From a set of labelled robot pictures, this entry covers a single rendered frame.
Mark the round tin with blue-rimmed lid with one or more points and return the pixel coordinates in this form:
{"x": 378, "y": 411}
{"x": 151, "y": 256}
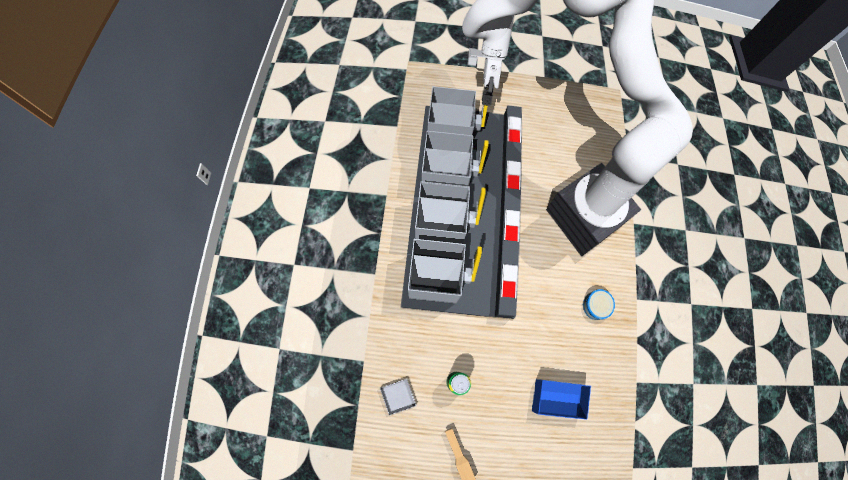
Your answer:
{"x": 599, "y": 305}

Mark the green and yellow drink can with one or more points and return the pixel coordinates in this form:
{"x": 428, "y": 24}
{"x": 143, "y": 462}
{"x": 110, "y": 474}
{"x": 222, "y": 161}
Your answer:
{"x": 458, "y": 383}

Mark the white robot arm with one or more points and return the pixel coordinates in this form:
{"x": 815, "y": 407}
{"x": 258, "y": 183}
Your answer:
{"x": 647, "y": 148}

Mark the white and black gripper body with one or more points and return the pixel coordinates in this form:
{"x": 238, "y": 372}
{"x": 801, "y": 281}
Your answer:
{"x": 492, "y": 67}

